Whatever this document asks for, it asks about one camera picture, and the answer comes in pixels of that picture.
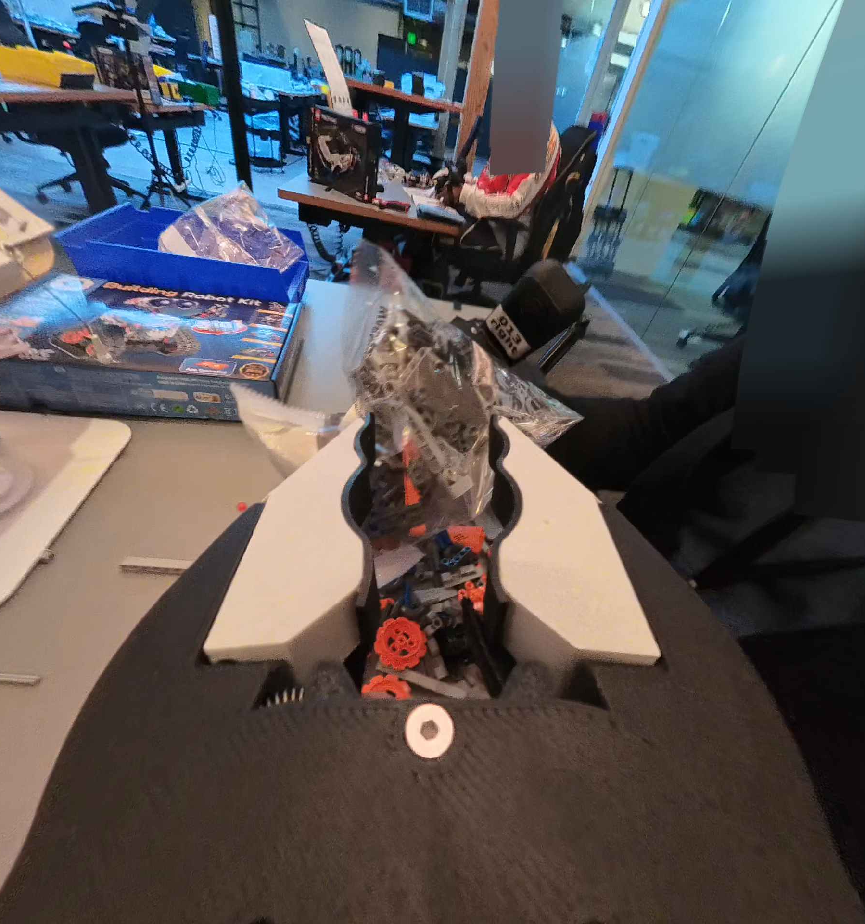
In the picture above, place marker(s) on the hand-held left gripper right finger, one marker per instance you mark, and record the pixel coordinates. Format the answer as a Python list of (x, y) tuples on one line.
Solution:
[(569, 570)]

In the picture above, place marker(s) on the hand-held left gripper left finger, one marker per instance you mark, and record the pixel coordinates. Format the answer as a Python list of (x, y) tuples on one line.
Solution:
[(295, 570)]

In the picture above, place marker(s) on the pile of small building pieces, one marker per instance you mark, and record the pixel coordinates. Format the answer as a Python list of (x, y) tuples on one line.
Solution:
[(440, 577)]

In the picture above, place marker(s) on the small white plastic bag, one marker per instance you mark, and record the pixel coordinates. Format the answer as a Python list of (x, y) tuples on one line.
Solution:
[(288, 433)]

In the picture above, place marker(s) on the clear bag of dark pieces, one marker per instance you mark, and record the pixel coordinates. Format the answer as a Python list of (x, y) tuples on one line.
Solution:
[(418, 375)]

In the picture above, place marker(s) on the black yellow gaming chair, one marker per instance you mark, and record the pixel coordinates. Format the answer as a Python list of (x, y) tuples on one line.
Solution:
[(569, 202)]

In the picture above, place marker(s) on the light grey long beam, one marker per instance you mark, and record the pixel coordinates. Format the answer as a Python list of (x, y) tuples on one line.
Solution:
[(155, 565)]

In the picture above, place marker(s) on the wooden background desk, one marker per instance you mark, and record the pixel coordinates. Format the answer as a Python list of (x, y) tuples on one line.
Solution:
[(57, 95), (331, 198)]

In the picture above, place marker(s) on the blue cardboard toy box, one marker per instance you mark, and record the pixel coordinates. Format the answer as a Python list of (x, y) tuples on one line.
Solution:
[(151, 375)]

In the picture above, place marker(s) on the black printed cardboard box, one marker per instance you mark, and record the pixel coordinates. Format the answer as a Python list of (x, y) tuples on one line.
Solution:
[(344, 155)]

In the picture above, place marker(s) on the white and wood book stand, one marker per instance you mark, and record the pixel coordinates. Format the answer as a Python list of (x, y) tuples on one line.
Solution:
[(43, 491)]

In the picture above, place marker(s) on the thin grey axle piece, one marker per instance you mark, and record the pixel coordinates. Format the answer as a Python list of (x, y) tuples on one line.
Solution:
[(3, 678)]

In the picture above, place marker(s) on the white folded paper sign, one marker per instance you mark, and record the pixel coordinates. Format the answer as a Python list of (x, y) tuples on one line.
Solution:
[(328, 61)]

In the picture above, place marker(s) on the purple tinted clear bag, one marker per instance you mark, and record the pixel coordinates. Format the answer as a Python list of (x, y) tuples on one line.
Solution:
[(223, 231)]

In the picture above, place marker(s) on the blue plastic bin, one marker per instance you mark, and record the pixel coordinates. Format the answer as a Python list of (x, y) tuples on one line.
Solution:
[(115, 252)]

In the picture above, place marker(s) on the black steel column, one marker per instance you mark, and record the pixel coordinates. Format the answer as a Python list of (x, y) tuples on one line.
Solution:
[(234, 94)]

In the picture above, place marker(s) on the yellow plastic bin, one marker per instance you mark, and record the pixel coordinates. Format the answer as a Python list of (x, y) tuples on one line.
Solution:
[(28, 65)]

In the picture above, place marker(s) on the black camera tripod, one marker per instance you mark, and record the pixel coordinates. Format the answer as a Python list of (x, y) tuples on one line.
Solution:
[(126, 68)]

